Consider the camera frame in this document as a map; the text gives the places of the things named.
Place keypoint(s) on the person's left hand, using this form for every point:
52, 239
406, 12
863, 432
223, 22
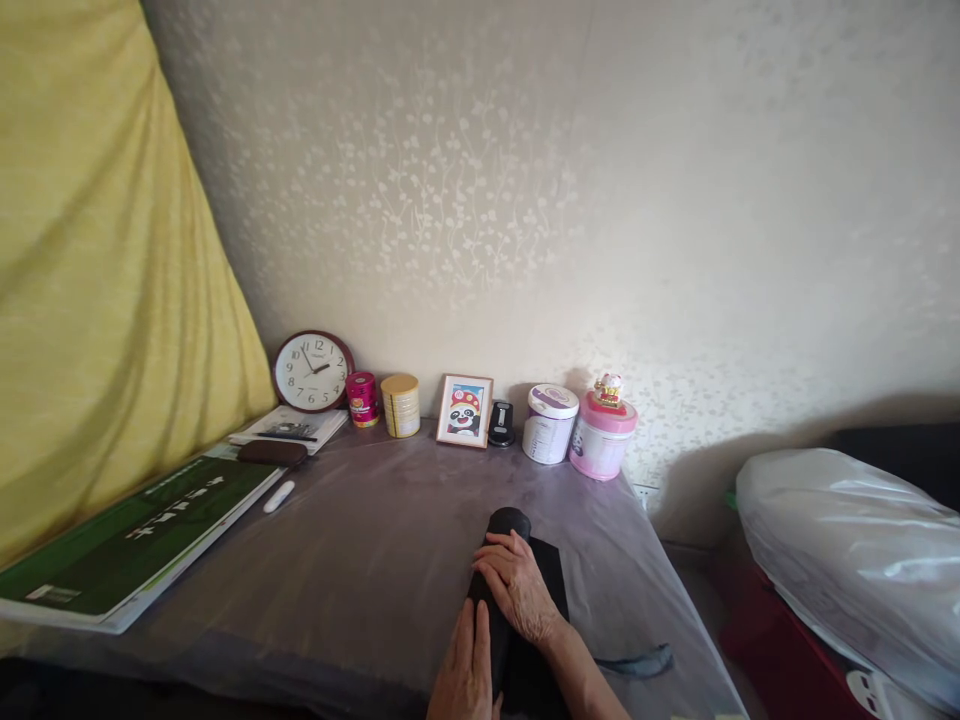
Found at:
461, 675

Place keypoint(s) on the person's right hand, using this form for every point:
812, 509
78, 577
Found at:
525, 592

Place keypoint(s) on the person's right fingers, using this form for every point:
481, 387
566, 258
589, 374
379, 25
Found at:
501, 559

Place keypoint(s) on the person's left fingers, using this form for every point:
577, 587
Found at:
469, 634

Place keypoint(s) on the black cloth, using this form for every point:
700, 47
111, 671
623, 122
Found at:
508, 521
547, 559

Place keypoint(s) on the black flat cloth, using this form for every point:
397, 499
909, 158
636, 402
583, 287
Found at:
547, 559

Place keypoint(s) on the small black device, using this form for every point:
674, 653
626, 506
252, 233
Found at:
501, 425

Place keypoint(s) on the white tin with purple lid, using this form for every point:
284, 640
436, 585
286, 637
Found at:
550, 425

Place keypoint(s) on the clear plastic table cover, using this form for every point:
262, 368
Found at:
360, 540

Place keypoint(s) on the framed panda picture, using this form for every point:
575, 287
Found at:
465, 412

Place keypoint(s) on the pink tin can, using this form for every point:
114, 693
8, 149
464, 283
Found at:
601, 442

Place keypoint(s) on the gold tin can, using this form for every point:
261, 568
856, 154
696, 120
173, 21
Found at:
400, 406

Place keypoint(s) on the lucky cat figurine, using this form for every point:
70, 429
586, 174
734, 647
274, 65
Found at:
609, 390

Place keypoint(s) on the small red tin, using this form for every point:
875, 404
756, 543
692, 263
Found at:
363, 400

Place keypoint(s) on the stack of white papers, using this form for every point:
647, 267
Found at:
315, 421

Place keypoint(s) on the white pen-shaped stick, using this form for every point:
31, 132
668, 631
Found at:
278, 496

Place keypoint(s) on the black pen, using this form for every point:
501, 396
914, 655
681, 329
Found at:
285, 436

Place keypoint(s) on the brown oval pouch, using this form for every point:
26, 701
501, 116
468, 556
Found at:
272, 453

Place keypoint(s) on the dark red box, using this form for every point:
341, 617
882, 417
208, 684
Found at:
772, 637

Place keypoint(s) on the large green book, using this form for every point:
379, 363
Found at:
142, 536

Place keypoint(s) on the large white plastic bag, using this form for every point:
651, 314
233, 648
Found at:
855, 555

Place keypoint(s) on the white plastic piece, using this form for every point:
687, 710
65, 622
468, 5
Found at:
870, 691

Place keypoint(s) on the black bulky object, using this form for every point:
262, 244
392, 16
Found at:
900, 454

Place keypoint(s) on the yellow curtain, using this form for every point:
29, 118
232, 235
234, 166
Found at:
97, 262

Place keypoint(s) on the white wall socket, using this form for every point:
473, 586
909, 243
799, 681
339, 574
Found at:
646, 495

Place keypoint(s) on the round brown-rimmed wall clock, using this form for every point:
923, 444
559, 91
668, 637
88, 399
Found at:
313, 371

